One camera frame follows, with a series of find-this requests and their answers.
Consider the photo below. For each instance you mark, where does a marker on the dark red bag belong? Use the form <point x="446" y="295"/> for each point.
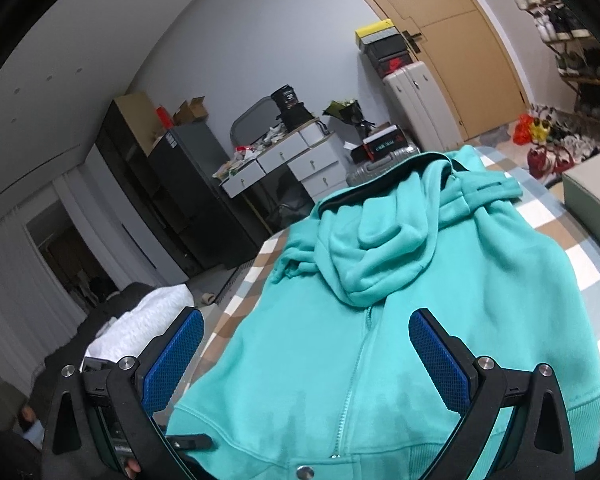
<point x="540" y="162"/>

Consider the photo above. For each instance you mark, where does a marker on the pile of scattered shoes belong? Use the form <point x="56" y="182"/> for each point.
<point x="575" y="137"/>

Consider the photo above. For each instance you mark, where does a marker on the black wrapped flower bouquet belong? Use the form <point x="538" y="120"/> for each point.
<point x="345" y="110"/>

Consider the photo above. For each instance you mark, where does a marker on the tall dark cabinet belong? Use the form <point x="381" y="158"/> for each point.
<point x="125" y="160"/>

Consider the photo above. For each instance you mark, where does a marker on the white drawer dresser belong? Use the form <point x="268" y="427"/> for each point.
<point x="320" y="165"/>

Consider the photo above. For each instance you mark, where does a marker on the grey rounded mirror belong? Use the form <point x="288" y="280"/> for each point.
<point x="250" y="122"/>

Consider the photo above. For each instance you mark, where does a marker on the black and red shoe box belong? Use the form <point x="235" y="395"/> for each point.
<point x="380" y="147"/>

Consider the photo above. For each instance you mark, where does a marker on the black cylindrical bucket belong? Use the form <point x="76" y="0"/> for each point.
<point x="290" y="105"/>

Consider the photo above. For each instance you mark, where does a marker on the grey beige box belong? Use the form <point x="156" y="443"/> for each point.
<point x="597" y="190"/>

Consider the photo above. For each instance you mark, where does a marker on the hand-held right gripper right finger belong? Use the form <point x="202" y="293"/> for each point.
<point x="440" y="365"/>

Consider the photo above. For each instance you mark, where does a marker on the white hard suitcase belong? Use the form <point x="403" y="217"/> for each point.
<point x="415" y="110"/>

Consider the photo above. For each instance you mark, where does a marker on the checkered bed sheet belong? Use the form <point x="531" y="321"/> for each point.
<point x="580" y="260"/>

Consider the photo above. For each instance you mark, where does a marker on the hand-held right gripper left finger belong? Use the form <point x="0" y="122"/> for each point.
<point x="172" y="360"/>

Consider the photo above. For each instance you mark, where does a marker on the tan wooden door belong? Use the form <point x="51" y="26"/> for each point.
<point x="460" y="60"/>

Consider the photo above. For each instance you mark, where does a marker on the black refrigerator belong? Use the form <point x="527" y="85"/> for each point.
<point x="195" y="195"/>

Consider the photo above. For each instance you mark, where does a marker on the silver ribbed suitcase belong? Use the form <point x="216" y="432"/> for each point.
<point x="375" y="170"/>

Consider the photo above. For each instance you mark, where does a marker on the white folded cloth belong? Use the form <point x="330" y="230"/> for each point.
<point x="145" y="315"/>

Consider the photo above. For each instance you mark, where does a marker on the red plastic bag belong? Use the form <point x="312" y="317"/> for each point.
<point x="522" y="132"/>

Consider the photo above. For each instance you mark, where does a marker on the dark glass window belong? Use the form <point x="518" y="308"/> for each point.
<point x="65" y="255"/>

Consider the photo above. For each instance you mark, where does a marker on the person's left hand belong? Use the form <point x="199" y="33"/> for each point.
<point x="132" y="468"/>

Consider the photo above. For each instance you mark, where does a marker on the black shoe box red logo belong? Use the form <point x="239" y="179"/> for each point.
<point x="392" y="66"/>

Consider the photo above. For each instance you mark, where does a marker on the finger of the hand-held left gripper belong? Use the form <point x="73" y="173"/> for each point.
<point x="302" y="471"/>
<point x="190" y="443"/>

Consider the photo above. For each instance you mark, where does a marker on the pile of dresser clutter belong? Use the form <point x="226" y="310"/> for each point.
<point x="240" y="157"/>

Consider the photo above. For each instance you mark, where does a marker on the shoe rack with shoes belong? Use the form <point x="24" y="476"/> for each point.
<point x="570" y="20"/>

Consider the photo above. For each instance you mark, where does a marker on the teal hooded zip jacket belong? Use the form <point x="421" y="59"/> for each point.
<point x="380" y="335"/>

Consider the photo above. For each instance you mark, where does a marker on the black bag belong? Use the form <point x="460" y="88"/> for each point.
<point x="290" y="200"/>

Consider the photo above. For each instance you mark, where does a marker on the black cloth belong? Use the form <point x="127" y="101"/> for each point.
<point x="65" y="360"/>

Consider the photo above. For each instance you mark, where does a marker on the yellow bag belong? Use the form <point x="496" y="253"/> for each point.
<point x="540" y="131"/>

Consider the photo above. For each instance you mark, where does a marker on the white curtain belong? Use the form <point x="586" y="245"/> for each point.
<point x="5" y="285"/>

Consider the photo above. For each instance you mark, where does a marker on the open cardboard box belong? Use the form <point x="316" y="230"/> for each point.
<point x="190" y="110"/>

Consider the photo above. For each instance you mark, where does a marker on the white wardrobe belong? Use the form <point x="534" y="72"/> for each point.
<point x="130" y="240"/>

